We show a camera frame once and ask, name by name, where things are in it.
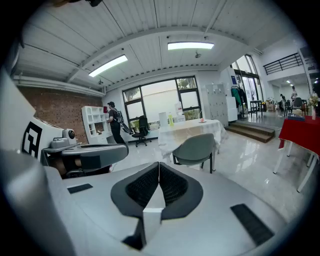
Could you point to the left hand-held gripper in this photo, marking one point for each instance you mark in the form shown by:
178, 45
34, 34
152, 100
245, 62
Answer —
57, 142

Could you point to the white water dispenser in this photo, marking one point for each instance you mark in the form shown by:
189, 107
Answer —
179, 110

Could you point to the small black table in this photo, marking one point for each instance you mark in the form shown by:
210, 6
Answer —
256, 106

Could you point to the white cabinet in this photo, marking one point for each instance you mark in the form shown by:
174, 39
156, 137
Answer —
231, 108

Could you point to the clothes rack with garments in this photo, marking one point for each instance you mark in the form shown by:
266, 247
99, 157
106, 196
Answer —
238, 96

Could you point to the grey metal lockers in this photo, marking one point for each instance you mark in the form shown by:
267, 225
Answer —
215, 105

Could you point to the white round plate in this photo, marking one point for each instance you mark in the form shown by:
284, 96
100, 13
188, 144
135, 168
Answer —
205, 122

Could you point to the person's left hand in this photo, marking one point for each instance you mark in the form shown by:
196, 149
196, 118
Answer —
62, 166

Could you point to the beige checkered floral tablecloth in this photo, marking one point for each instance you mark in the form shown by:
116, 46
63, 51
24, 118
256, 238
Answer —
212, 127

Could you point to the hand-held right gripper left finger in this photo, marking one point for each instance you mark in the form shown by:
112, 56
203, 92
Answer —
100, 200

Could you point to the flower vase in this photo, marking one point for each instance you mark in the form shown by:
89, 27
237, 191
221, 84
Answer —
313, 105

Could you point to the wooden step platform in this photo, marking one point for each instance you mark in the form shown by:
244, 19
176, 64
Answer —
252, 131

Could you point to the black railing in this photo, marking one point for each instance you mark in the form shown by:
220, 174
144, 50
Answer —
282, 63

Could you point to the blue book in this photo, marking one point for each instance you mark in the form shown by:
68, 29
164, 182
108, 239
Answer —
296, 117

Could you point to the white shelf desk unit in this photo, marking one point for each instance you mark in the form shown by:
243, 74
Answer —
93, 122

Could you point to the large black-framed window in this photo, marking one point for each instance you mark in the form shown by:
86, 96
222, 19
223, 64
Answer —
160, 100

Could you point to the table with checked tablecloth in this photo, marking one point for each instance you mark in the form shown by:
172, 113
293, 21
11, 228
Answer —
190, 130

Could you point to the grey armchair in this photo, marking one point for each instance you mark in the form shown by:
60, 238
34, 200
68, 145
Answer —
195, 147

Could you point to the black office chair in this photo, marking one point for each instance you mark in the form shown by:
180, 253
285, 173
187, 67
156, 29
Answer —
143, 130

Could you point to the long ceiling light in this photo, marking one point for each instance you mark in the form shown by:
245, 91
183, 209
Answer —
190, 45
107, 65

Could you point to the white cylindrical appliance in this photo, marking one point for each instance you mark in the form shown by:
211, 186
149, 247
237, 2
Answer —
163, 119

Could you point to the yellow-green drink bottle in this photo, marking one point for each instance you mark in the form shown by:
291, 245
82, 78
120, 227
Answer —
171, 119

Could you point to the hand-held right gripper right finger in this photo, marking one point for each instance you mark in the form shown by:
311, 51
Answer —
212, 225

